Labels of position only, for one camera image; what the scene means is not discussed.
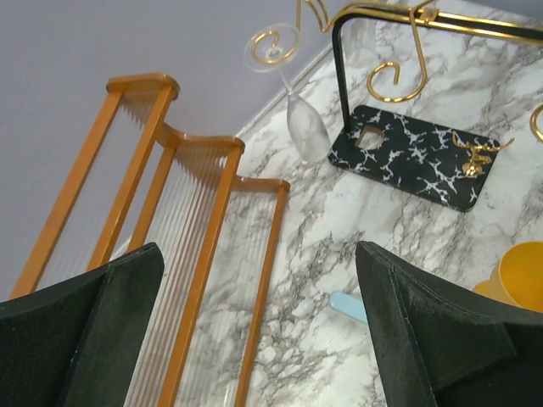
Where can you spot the gold wire glass rack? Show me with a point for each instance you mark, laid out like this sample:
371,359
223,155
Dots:
432,161

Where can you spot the orange plastic goblet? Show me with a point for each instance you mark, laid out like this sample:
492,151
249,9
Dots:
517,278

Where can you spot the light blue nail file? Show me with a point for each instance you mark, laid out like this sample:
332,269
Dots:
348,305

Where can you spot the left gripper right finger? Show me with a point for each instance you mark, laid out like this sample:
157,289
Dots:
439,344

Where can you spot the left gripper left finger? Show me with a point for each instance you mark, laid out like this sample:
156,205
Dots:
76,343

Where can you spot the wooden shelf rack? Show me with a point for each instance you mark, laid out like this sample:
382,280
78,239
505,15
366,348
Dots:
138,180

